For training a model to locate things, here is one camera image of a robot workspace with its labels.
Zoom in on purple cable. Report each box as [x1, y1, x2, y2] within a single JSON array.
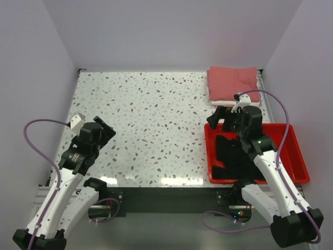
[[23, 119, 121, 250], [201, 89, 322, 244]]

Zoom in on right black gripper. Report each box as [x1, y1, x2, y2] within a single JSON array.
[[207, 105, 247, 137]]

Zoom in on black clothes in bin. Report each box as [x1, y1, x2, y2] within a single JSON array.
[[212, 135, 265, 181]]

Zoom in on red plastic bin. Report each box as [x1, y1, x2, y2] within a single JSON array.
[[204, 123, 310, 184]]

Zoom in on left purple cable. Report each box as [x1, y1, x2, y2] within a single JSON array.
[[23, 119, 121, 250]]

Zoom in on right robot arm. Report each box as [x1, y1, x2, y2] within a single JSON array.
[[207, 106, 324, 248]]

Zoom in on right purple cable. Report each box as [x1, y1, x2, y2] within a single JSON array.
[[201, 89, 322, 244]]

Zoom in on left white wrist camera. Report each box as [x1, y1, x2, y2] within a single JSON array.
[[69, 112, 86, 135]]

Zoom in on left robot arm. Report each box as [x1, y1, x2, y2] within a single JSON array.
[[12, 113, 120, 249]]

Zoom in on aluminium front rail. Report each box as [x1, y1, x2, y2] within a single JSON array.
[[33, 183, 309, 209]]

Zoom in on folded white t shirt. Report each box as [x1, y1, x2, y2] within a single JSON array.
[[211, 101, 260, 107]]

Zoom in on pink polo shirt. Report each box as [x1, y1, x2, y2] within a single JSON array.
[[207, 66, 260, 103]]

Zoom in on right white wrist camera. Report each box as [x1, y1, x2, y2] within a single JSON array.
[[231, 94, 251, 113]]

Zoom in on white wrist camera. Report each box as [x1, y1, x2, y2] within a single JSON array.
[[69, 112, 86, 135], [231, 94, 251, 113]]

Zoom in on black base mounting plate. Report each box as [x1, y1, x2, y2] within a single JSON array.
[[108, 187, 253, 221]]

